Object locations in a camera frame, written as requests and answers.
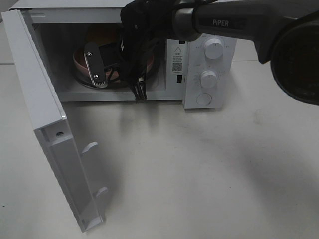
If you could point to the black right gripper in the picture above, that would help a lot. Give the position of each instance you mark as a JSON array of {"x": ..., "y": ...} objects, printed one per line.
[{"x": 145, "y": 23}]

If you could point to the round white door button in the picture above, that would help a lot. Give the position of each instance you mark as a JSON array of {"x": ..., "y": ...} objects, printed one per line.
[{"x": 204, "y": 99}]

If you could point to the toy burger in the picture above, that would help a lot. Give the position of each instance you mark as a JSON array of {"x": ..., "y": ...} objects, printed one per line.
[{"x": 102, "y": 33}]

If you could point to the white microwave door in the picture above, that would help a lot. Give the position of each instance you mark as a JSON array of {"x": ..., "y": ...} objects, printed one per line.
[{"x": 49, "y": 120}]

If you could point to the pink round plate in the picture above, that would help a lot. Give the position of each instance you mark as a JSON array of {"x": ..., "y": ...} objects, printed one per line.
[{"x": 80, "y": 64}]

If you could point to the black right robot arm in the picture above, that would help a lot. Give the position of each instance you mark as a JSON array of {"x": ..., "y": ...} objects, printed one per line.
[{"x": 285, "y": 33}]

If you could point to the white warning label sticker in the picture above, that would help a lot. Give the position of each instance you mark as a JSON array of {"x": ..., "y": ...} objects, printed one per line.
[{"x": 177, "y": 58}]

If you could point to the lower white dial knob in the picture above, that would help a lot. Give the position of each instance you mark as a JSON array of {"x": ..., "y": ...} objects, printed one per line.
[{"x": 208, "y": 79}]

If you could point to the white dial knob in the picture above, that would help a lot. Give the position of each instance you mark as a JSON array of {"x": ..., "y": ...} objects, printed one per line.
[
  {"x": 208, "y": 79},
  {"x": 214, "y": 48}
]

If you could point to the white microwave oven body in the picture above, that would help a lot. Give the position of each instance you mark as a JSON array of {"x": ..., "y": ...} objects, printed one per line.
[{"x": 47, "y": 38}]

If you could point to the upper white dial knob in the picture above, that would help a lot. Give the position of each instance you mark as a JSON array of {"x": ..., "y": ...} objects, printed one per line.
[{"x": 214, "y": 48}]

